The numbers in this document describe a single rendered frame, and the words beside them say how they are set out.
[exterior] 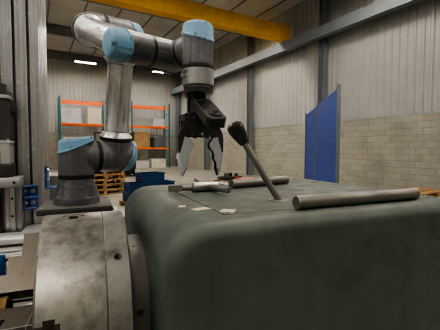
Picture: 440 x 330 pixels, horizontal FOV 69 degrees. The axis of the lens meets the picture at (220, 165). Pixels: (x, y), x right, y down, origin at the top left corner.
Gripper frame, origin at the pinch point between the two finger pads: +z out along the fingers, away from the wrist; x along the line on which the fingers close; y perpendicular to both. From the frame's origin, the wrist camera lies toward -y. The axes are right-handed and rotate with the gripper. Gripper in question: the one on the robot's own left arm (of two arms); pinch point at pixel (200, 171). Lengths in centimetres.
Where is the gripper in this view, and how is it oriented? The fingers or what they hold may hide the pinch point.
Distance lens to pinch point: 76.3
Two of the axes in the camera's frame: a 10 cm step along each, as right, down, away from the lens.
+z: 0.0, 10.0, 0.5
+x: -9.2, 0.2, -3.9
